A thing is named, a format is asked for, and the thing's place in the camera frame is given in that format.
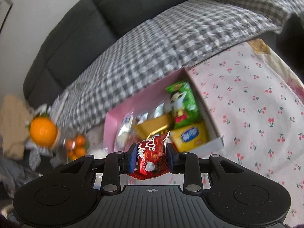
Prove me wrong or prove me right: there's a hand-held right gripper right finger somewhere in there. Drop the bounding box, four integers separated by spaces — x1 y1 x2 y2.
165 142 245 192

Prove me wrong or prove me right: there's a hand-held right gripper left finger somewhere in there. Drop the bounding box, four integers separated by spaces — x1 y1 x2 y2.
58 143 139 193

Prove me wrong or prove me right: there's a red snack packet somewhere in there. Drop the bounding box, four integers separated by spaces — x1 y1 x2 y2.
128 131 171 181

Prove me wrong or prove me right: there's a yellow snack packet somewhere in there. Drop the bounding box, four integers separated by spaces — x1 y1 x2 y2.
170 121 209 152

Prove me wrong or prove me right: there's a white snack packet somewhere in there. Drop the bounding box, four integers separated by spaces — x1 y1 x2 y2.
115 110 135 151

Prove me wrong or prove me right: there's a gold snack packet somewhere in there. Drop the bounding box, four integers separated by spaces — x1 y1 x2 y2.
134 114 174 136

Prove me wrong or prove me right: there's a small silver snack packet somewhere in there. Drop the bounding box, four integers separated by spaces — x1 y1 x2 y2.
136 112 150 124

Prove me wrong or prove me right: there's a long silver snack packet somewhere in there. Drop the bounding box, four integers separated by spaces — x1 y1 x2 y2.
153 101 168 119

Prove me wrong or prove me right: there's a green snack packet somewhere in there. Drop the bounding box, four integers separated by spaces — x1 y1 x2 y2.
165 81 202 130

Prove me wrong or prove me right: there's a pink cardboard box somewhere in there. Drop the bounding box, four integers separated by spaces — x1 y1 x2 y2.
103 65 224 155

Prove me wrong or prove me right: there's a pile of small tangerines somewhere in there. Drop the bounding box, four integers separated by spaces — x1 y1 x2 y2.
65 134 86 161

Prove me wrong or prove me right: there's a large orange citrus fruit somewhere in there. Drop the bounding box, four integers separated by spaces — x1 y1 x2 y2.
30 116 57 146

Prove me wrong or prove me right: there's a grey checked blanket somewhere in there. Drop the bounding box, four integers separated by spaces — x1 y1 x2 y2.
51 0 304 133

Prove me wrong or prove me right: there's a beige cushion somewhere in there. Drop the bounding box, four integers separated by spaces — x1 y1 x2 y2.
0 95 34 158

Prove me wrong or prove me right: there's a dark grey sofa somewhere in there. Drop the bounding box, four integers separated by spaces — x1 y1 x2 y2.
22 0 207 102

